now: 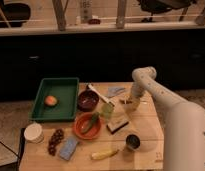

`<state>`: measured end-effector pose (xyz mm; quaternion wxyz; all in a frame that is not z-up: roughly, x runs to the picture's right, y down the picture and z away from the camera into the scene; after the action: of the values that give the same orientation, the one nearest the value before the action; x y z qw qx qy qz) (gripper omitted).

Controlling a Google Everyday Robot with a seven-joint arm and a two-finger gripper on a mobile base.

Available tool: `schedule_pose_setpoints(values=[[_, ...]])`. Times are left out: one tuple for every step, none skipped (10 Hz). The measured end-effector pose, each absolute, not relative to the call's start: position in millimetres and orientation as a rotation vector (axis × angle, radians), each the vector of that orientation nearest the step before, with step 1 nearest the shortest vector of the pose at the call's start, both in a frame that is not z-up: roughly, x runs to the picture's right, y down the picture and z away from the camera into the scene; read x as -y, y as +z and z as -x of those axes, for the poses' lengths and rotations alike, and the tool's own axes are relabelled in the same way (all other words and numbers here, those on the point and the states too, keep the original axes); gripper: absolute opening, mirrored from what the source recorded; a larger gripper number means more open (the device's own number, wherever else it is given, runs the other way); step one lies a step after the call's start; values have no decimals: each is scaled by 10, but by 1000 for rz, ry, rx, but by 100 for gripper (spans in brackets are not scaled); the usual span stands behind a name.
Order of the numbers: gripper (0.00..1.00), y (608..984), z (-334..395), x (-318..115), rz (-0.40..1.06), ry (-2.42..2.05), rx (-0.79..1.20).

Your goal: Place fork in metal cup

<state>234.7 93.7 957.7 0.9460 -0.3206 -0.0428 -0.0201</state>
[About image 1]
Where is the wooden block brush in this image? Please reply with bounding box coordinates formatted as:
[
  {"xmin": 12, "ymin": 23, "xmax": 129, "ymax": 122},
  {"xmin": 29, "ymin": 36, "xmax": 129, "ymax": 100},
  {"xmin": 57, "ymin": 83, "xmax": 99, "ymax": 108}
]
[{"xmin": 107, "ymin": 116, "xmax": 129, "ymax": 134}]

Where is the black cable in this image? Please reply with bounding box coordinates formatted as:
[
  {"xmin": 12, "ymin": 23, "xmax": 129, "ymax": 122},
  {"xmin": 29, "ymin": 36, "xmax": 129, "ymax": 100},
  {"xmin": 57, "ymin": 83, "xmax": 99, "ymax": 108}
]
[{"xmin": 0, "ymin": 137, "xmax": 20, "ymax": 159}]

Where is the grey blue cloth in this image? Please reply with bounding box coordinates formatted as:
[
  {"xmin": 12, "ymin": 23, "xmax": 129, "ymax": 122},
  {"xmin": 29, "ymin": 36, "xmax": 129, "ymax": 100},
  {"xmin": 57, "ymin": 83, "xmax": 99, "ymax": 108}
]
[{"xmin": 107, "ymin": 86, "xmax": 126, "ymax": 98}]

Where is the white handled knife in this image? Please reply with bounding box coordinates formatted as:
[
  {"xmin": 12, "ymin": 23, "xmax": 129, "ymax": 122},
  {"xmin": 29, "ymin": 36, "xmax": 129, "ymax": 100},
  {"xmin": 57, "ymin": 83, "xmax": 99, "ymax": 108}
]
[{"xmin": 87, "ymin": 83, "xmax": 115, "ymax": 106}]

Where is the orange plate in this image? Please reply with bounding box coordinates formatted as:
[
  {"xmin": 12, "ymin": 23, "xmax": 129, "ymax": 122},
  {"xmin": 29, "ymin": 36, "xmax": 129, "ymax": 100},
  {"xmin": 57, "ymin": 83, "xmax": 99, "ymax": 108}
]
[{"xmin": 73, "ymin": 113, "xmax": 101, "ymax": 140}]

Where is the light green plastic cup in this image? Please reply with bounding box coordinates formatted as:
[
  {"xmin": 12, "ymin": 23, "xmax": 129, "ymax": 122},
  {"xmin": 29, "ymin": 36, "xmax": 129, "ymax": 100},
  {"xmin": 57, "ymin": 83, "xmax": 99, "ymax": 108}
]
[{"xmin": 102, "ymin": 103, "xmax": 114, "ymax": 119}]

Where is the metal cup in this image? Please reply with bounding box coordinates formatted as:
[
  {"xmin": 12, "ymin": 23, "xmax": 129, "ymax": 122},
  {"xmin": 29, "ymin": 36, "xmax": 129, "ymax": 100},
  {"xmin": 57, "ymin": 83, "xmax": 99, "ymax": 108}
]
[{"xmin": 126, "ymin": 134, "xmax": 140, "ymax": 150}]

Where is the blue sponge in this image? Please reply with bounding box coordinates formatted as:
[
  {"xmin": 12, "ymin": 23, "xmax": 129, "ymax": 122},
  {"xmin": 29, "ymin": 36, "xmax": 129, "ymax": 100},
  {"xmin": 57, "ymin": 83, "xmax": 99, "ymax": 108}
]
[{"xmin": 59, "ymin": 136, "xmax": 78, "ymax": 161}]

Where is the black office chair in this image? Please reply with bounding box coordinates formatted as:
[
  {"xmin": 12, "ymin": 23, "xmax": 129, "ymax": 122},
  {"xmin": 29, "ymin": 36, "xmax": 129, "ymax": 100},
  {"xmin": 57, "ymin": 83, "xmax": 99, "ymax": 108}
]
[{"xmin": 137, "ymin": 0, "xmax": 197, "ymax": 22}]

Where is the dark purple bowl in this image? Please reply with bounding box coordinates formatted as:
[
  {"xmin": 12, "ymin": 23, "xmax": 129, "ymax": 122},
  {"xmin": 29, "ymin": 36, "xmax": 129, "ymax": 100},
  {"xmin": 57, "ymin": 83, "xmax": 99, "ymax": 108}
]
[{"xmin": 78, "ymin": 90, "xmax": 99, "ymax": 112}]

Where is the green vegetable toy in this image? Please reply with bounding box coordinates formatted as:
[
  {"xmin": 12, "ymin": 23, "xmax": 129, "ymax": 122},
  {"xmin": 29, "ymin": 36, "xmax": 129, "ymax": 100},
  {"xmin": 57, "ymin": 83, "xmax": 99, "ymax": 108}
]
[{"xmin": 81, "ymin": 112, "xmax": 100, "ymax": 134}]

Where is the green plastic tray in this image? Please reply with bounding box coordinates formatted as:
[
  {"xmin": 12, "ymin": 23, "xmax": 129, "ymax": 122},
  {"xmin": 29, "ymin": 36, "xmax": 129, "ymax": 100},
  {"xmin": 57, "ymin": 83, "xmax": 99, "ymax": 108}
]
[{"xmin": 30, "ymin": 78, "xmax": 79, "ymax": 122}]

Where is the dark red grape bunch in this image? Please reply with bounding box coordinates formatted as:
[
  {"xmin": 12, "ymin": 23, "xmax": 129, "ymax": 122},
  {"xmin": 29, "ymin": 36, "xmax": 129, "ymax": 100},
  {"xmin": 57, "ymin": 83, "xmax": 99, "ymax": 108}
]
[{"xmin": 48, "ymin": 129, "xmax": 64, "ymax": 156}]

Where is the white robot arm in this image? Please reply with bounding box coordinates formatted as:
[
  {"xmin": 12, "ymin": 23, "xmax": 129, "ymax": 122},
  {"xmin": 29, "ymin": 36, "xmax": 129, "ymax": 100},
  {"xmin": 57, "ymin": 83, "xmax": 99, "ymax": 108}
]
[{"xmin": 128, "ymin": 67, "xmax": 205, "ymax": 171}]

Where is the yellow corn cob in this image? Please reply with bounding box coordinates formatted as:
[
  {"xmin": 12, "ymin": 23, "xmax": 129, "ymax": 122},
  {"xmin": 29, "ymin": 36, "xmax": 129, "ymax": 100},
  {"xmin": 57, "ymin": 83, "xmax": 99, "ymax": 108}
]
[{"xmin": 91, "ymin": 149, "xmax": 119, "ymax": 160}]

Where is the orange peach fruit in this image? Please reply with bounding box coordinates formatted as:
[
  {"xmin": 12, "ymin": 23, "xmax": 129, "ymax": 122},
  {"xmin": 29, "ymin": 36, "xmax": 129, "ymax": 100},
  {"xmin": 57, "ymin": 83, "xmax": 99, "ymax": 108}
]
[{"xmin": 44, "ymin": 95, "xmax": 58, "ymax": 107}]

